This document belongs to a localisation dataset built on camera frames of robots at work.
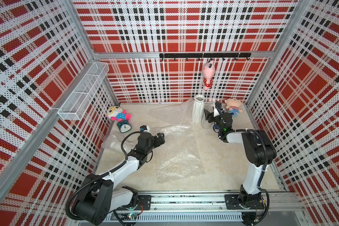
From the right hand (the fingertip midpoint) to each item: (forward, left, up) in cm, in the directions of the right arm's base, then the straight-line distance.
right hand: (210, 107), depth 96 cm
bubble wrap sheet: (-30, +22, -16) cm, 40 cm away
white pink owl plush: (+4, +71, -10) cm, 72 cm away
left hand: (-20, +34, -6) cm, 40 cm away
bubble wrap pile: (+2, +22, -13) cm, 26 cm away
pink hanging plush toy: (+15, +2, +19) cm, 25 cm away
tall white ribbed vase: (-1, +9, 0) cm, 9 cm away
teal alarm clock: (-8, +62, -11) cm, 64 cm away
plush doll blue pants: (+12, -22, -11) cm, 27 cm away
